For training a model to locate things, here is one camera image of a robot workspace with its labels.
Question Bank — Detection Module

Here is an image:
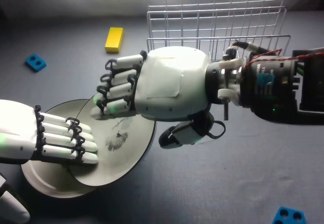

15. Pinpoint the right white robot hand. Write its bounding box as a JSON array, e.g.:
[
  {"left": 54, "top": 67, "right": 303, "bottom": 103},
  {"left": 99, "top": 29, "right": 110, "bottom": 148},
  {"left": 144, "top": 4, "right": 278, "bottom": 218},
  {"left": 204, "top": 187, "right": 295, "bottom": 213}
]
[{"left": 90, "top": 46, "right": 226, "bottom": 151}]

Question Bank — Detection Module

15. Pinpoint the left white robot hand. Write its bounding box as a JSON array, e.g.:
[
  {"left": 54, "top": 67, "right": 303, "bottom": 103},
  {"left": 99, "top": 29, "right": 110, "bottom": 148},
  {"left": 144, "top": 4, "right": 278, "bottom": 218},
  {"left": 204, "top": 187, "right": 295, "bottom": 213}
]
[{"left": 0, "top": 99, "right": 99, "bottom": 224}]

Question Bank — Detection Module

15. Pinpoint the yellow rectangular block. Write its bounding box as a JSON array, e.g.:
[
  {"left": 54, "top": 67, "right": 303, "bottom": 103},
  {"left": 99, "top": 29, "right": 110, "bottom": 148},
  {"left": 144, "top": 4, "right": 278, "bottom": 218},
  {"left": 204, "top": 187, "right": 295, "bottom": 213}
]
[{"left": 104, "top": 27, "right": 125, "bottom": 55}]

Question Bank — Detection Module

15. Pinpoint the blue two-hole block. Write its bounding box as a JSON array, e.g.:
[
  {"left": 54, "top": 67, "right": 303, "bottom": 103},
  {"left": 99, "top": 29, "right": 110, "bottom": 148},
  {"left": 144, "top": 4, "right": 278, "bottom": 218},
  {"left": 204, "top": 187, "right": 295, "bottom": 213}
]
[{"left": 24, "top": 54, "right": 48, "bottom": 72}]

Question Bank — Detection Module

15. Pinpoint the white backdrop cloth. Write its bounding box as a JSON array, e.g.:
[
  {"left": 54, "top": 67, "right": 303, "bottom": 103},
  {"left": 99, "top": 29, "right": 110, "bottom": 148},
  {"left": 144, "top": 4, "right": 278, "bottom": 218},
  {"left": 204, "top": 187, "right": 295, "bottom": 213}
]
[{"left": 0, "top": 0, "right": 324, "bottom": 26}]

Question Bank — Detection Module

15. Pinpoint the grey table cloth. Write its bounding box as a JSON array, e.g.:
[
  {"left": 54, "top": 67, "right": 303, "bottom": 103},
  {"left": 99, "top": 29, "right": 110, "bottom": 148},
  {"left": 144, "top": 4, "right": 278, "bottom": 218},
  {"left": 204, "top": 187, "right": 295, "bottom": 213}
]
[{"left": 0, "top": 8, "right": 324, "bottom": 224}]

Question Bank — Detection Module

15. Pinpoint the blue multi-hole block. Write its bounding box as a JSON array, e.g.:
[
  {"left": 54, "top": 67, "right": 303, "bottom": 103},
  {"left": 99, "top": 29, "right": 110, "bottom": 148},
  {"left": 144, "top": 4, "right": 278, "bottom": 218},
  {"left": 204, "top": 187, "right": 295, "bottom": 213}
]
[{"left": 272, "top": 206, "right": 308, "bottom": 224}]

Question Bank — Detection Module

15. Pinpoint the white wire dish rack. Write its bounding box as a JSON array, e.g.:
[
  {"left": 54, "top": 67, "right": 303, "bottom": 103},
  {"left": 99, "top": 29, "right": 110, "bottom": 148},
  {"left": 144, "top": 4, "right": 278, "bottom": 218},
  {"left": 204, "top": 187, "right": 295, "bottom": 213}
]
[{"left": 145, "top": 0, "right": 291, "bottom": 62}]

